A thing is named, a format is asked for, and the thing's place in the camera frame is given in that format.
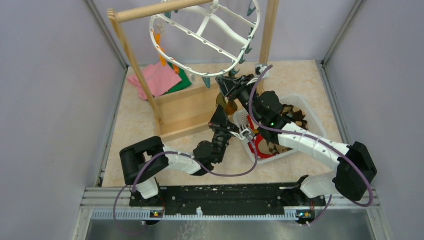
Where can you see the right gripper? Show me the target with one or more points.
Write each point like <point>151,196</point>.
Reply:
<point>230,86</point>

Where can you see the white plastic laundry basket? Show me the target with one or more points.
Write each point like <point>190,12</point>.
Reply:
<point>315,125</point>

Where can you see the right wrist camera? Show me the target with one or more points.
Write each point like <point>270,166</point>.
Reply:
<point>260,68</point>

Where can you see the olive striped sock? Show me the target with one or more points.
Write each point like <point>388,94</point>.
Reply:
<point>230,107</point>

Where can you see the wooden hanger rack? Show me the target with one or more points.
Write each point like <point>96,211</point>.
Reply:
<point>186,112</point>

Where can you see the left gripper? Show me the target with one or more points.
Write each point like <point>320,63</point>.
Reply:
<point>219,122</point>

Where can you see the red white striped sock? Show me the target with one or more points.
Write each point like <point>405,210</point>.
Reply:
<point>259,142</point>

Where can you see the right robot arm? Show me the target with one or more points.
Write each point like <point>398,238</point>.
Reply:
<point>352,168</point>

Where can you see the white oval clip hanger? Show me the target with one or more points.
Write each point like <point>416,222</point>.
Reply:
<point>205,36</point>

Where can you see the pink cloth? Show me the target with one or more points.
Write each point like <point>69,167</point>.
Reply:
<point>160,79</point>

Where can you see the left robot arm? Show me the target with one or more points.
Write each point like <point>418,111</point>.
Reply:
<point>142,161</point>

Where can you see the green cloth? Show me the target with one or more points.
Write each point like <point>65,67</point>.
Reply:
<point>183,84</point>

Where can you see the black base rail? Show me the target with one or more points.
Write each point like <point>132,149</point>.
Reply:
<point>236,200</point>

